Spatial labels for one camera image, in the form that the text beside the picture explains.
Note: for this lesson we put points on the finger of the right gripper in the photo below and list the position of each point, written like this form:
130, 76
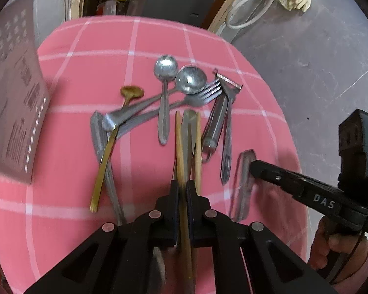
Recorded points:
291, 179

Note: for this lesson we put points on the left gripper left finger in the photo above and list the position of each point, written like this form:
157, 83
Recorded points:
156, 231

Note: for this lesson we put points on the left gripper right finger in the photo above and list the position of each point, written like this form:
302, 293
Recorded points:
210, 228

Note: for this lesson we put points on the wire loop peeler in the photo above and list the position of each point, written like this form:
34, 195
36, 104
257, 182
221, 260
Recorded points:
242, 186

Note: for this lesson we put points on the ornate steel knife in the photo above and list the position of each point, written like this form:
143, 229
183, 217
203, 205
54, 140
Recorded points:
227, 146

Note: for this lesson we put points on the steel utensil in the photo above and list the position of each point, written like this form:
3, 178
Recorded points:
103, 146

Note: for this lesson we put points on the steel fork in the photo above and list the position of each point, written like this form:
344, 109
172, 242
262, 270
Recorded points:
211, 92

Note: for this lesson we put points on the gold spoon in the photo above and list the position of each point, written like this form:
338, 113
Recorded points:
129, 93

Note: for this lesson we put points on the steel peeler tube handle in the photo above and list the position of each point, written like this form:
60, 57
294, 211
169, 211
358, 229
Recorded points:
213, 128

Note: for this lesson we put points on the steel spoon round bowl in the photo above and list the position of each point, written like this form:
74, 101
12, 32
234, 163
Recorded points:
189, 80

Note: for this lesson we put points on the right hand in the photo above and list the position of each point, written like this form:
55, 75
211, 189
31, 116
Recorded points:
323, 245

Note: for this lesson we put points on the pink checked tablecloth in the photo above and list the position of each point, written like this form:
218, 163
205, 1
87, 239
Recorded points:
86, 62

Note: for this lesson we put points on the white perforated utensil basket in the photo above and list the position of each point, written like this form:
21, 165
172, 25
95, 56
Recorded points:
23, 94

